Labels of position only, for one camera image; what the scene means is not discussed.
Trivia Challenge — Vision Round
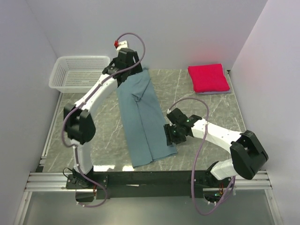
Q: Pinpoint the blue-grey t shirt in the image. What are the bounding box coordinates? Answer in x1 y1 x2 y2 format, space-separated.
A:
117 69 177 168

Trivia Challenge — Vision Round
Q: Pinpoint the black base crossbar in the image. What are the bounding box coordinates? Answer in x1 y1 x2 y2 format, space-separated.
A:
66 170 231 202

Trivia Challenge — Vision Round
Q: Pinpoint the white perforated plastic basket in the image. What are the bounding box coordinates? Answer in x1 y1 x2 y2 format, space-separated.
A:
48 56 111 93

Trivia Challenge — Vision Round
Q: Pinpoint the folded red t shirt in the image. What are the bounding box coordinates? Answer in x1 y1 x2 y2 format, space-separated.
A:
187 63 230 93

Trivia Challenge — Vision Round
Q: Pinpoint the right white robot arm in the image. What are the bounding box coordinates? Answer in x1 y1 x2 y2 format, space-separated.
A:
164 108 269 187

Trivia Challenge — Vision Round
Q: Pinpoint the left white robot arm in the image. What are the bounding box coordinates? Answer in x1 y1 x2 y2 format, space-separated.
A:
61 47 143 188

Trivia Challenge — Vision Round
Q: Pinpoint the aluminium frame rail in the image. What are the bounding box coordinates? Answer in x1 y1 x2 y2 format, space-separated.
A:
24 171 272 192

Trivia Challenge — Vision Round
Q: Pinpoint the folded lavender t shirt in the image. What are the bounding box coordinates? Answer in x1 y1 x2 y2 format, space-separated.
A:
195 90 231 95

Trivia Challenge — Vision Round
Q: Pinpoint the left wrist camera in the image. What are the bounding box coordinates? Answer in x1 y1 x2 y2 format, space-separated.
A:
114 40 129 51

